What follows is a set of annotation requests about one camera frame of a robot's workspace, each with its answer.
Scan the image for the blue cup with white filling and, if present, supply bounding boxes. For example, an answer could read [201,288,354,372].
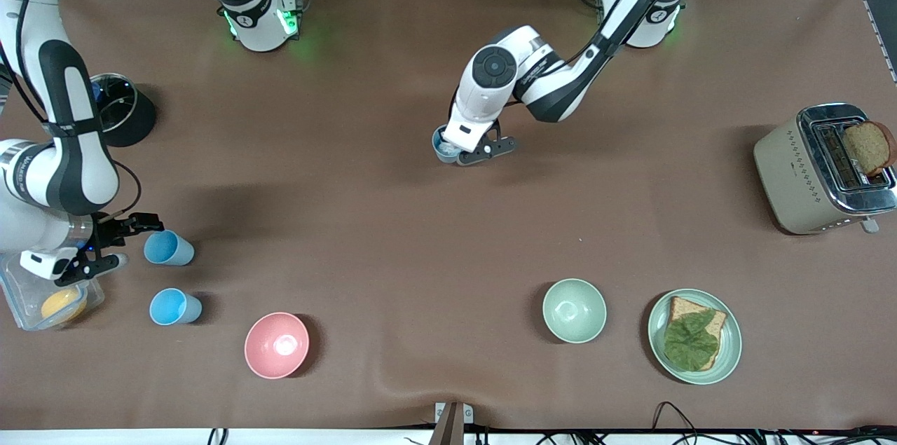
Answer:
[432,125,465,165]

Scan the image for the orange round food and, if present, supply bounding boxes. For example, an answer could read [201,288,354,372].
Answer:
[41,289,88,323]

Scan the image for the clear plastic container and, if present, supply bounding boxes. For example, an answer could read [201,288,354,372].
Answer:
[0,252,106,331]

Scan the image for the brown table mat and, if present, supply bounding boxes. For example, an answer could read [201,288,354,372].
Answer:
[0,0,897,432]

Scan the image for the light green bowl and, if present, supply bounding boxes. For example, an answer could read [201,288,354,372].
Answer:
[542,278,608,344]

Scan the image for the pink bowl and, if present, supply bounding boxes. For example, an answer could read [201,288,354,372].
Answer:
[244,312,310,380]

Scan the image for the brown bread slice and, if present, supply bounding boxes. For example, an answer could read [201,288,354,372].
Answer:
[666,296,728,371]

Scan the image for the green lettuce leaf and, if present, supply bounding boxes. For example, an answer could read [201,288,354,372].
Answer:
[663,310,721,372]

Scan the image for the beige and chrome toaster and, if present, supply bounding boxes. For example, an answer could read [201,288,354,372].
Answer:
[753,103,897,235]

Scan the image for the light green plate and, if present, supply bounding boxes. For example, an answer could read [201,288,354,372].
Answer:
[648,289,743,385]

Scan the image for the brown toast slice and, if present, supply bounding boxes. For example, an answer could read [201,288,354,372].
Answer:
[841,121,897,177]

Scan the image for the black pot with blue handle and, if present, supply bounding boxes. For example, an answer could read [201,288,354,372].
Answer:
[90,72,157,148]

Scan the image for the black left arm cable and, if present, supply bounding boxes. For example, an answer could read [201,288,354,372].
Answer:
[561,0,740,78]

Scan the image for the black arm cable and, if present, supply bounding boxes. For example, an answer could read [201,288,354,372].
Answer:
[561,0,740,78]
[0,0,51,125]

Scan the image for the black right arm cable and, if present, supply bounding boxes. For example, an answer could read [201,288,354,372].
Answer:
[0,0,51,125]

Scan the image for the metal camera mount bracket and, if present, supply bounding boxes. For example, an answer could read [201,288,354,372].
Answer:
[433,401,474,445]

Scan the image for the black looped cable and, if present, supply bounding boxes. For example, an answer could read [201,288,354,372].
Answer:
[652,401,703,445]

